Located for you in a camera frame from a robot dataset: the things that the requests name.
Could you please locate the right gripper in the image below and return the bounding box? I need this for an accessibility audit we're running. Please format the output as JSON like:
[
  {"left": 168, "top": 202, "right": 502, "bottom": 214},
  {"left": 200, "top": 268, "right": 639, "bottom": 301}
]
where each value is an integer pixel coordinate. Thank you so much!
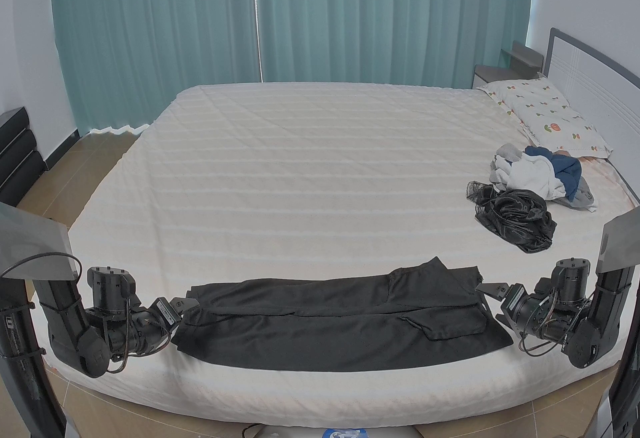
[{"left": 500, "top": 283, "right": 538, "bottom": 329}]

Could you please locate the black shirt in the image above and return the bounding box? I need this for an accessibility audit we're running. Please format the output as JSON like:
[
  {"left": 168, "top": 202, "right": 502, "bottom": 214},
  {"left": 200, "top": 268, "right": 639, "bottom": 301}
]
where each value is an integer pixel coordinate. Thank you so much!
[{"left": 172, "top": 256, "right": 515, "bottom": 373}]

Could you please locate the dark blue garment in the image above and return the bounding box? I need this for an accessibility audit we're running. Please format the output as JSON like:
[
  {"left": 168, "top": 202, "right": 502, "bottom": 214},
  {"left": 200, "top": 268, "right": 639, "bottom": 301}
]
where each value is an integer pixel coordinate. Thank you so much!
[{"left": 524, "top": 146, "right": 583, "bottom": 199}]

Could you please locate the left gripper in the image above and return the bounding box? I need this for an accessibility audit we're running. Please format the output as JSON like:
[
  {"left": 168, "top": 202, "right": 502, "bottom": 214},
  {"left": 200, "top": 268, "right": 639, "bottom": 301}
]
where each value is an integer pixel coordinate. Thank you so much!
[{"left": 150, "top": 296, "right": 185, "bottom": 337}]

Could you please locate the grey bedside table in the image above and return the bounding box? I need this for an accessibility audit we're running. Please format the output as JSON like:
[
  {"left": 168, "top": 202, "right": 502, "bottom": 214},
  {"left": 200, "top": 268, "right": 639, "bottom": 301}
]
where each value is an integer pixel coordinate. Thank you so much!
[{"left": 472, "top": 40, "right": 545, "bottom": 89}]

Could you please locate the blue-green curtain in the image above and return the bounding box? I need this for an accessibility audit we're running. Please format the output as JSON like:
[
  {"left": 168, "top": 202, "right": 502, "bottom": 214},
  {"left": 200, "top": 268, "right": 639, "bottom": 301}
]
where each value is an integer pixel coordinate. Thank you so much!
[
  {"left": 255, "top": 0, "right": 533, "bottom": 89},
  {"left": 52, "top": 0, "right": 263, "bottom": 134}
]

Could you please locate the black satin garment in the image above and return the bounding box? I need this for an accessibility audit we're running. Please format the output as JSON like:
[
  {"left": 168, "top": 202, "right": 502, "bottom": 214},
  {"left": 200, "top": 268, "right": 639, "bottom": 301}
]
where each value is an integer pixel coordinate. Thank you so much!
[{"left": 466, "top": 180, "right": 557, "bottom": 253}]

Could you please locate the pile of clothes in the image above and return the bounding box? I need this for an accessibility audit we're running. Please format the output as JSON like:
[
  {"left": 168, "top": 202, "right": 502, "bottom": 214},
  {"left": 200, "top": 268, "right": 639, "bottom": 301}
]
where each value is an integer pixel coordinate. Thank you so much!
[{"left": 490, "top": 144, "right": 598, "bottom": 213}]

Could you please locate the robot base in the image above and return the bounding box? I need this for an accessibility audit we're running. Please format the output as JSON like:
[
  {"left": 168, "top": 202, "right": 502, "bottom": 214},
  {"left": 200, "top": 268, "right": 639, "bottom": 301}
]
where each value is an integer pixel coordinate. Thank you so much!
[{"left": 250, "top": 423, "right": 416, "bottom": 438}]

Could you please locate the white printed pillow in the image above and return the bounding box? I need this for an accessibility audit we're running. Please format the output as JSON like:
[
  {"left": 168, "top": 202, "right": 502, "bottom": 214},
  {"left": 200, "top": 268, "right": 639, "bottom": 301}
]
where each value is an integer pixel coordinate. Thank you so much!
[{"left": 476, "top": 78, "right": 615, "bottom": 158}]

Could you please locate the black chest of drawers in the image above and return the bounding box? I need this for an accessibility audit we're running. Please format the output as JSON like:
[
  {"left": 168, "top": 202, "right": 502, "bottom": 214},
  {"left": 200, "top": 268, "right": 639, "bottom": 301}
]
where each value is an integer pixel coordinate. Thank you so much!
[{"left": 0, "top": 107, "right": 50, "bottom": 207}]

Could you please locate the bed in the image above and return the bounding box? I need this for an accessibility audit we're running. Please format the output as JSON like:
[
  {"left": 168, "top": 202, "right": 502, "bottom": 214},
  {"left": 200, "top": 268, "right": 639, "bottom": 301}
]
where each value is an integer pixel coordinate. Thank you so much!
[{"left": 42, "top": 26, "right": 640, "bottom": 427}]

